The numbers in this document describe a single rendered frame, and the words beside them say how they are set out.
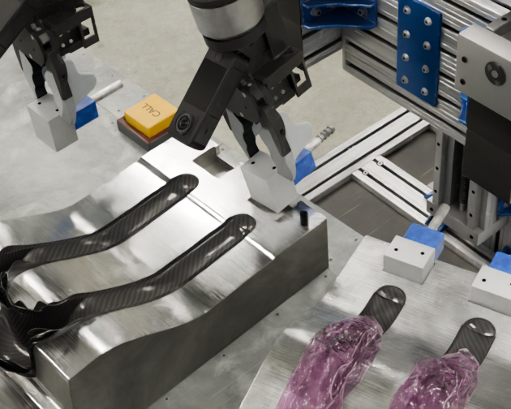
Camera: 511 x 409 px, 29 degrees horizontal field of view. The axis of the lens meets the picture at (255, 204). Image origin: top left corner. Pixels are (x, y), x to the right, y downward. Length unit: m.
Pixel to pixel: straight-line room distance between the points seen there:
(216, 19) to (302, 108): 1.75
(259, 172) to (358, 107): 1.61
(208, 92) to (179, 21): 2.11
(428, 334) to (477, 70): 0.38
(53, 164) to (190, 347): 0.45
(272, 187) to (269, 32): 0.19
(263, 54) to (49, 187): 0.46
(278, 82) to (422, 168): 1.20
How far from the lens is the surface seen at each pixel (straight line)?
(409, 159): 2.30
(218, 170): 1.32
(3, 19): 1.22
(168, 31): 3.15
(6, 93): 1.64
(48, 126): 1.31
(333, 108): 2.77
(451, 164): 1.90
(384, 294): 1.17
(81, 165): 1.46
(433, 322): 1.14
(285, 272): 1.20
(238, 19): 1.04
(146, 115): 1.47
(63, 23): 1.24
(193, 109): 1.09
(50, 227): 1.23
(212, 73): 1.09
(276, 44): 1.11
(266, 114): 1.10
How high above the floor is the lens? 1.74
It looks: 44 degrees down
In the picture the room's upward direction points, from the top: 6 degrees counter-clockwise
